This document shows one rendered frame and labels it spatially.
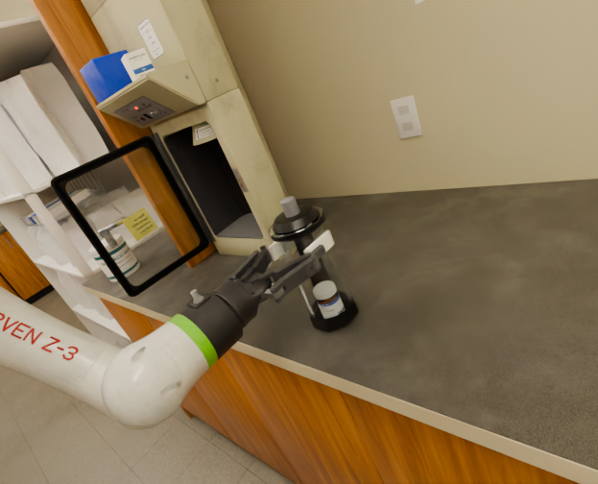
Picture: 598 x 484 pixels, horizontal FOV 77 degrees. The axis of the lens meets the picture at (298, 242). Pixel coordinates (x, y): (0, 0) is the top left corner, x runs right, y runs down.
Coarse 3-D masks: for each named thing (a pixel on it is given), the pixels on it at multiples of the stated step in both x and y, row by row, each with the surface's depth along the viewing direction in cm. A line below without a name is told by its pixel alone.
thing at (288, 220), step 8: (288, 200) 66; (288, 208) 66; (296, 208) 67; (304, 208) 68; (312, 208) 67; (280, 216) 69; (288, 216) 67; (296, 216) 66; (304, 216) 65; (312, 216) 66; (280, 224) 66; (288, 224) 65; (296, 224) 65; (304, 224) 65; (280, 232) 66
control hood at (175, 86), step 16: (176, 64) 85; (144, 80) 82; (160, 80) 83; (176, 80) 85; (192, 80) 88; (112, 96) 94; (128, 96) 91; (160, 96) 88; (176, 96) 87; (192, 96) 88; (112, 112) 103; (176, 112) 96
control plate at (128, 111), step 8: (144, 96) 90; (128, 104) 96; (136, 104) 95; (152, 104) 93; (120, 112) 102; (128, 112) 101; (136, 112) 100; (144, 112) 99; (152, 112) 99; (160, 112) 98; (168, 112) 97; (152, 120) 104
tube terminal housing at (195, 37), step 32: (128, 0) 88; (160, 0) 82; (192, 0) 87; (128, 32) 95; (160, 32) 87; (192, 32) 88; (160, 64) 94; (192, 64) 88; (224, 64) 94; (224, 96) 94; (160, 128) 110; (224, 128) 95; (256, 128) 105; (256, 160) 103; (256, 192) 103
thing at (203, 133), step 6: (192, 126) 107; (198, 126) 104; (204, 126) 103; (210, 126) 102; (192, 132) 108; (198, 132) 104; (204, 132) 103; (210, 132) 103; (198, 138) 105; (204, 138) 103; (210, 138) 103; (198, 144) 105
